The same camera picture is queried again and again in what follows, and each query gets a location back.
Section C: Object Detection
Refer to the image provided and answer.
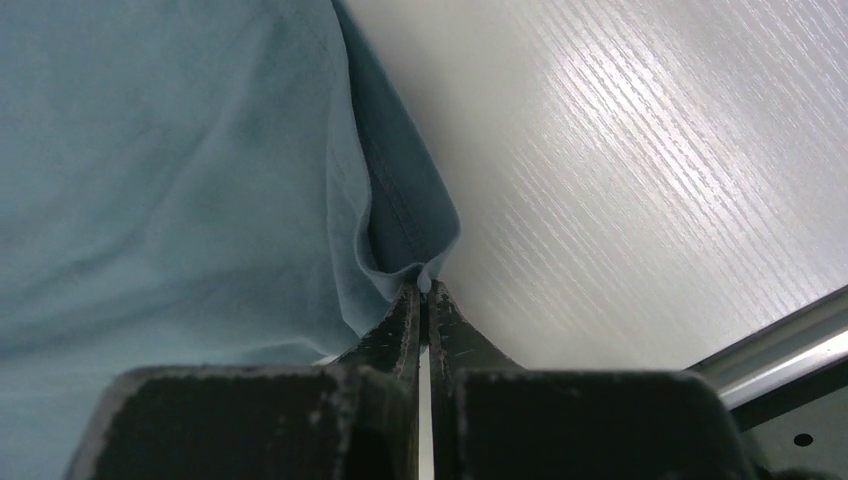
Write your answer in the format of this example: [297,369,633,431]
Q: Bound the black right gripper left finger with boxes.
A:
[65,284,421,479]

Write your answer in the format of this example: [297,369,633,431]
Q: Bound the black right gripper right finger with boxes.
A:
[427,282,757,479]

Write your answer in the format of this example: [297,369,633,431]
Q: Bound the grey-blue t-shirt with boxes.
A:
[1,1,460,479]

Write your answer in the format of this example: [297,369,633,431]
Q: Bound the aluminium front frame rail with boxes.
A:
[685,286,848,480]

